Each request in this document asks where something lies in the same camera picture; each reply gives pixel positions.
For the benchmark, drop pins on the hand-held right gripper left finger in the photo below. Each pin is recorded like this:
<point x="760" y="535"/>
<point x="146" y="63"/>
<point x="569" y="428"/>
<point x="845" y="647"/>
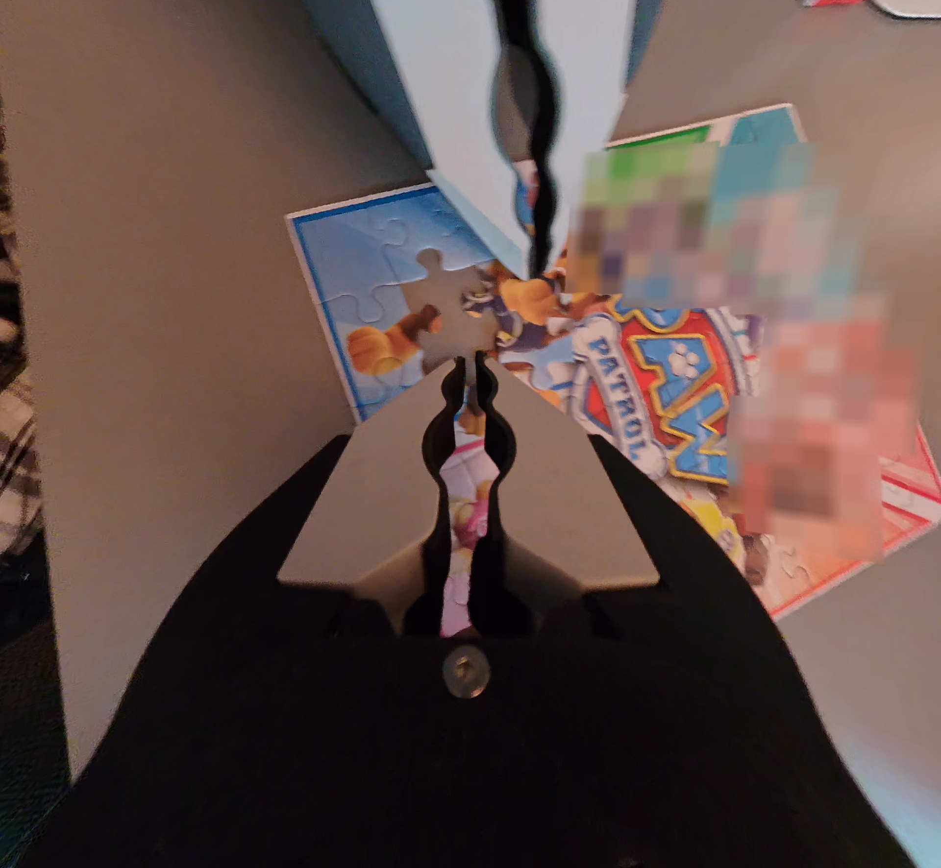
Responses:
<point x="367" y="508"/>

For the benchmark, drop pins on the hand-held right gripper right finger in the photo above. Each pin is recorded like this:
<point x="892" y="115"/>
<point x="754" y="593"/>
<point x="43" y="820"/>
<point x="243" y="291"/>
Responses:
<point x="573" y="515"/>

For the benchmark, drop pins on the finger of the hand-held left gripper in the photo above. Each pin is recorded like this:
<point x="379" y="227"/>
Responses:
<point x="595" y="38"/>
<point x="434" y="74"/>

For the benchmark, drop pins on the jigsaw puzzle piece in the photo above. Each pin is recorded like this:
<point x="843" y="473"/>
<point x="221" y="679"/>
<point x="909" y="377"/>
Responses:
<point x="472" y="418"/>

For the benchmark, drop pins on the cartoon jigsaw puzzle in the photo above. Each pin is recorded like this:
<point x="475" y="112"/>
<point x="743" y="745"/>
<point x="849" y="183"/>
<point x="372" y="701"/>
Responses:
<point x="353" y="258"/>

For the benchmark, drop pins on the grey desk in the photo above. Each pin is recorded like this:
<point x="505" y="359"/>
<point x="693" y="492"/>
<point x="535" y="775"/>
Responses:
<point x="184" y="295"/>

